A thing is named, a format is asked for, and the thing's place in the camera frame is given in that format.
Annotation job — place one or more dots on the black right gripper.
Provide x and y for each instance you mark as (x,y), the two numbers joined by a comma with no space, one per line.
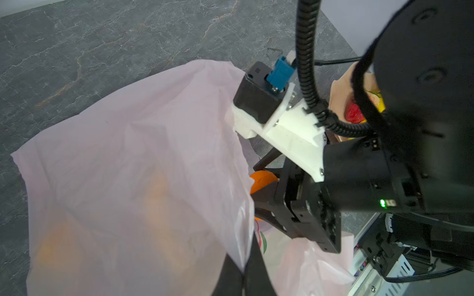
(358,176)

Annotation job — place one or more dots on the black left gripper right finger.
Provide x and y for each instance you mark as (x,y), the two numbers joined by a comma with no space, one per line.
(256,281)

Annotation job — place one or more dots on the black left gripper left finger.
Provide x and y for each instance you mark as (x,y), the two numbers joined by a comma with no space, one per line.
(230,281)

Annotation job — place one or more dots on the red strawberry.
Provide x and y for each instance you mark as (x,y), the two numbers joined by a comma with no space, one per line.
(353,114)

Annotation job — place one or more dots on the yellow banana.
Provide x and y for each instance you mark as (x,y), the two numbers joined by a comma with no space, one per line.
(377,100)

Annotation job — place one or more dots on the orange tangerine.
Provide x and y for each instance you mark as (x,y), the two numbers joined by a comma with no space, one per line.
(262,179)

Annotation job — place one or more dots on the pink printed plastic bag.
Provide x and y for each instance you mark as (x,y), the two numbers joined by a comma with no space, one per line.
(147,191)

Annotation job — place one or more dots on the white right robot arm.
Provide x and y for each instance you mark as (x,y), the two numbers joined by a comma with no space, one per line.
(414,157)

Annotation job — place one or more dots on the beige wavy fruit plate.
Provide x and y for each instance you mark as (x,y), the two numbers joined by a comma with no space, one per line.
(342,93)

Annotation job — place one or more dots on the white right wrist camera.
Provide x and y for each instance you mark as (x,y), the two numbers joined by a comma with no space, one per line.
(259,110)

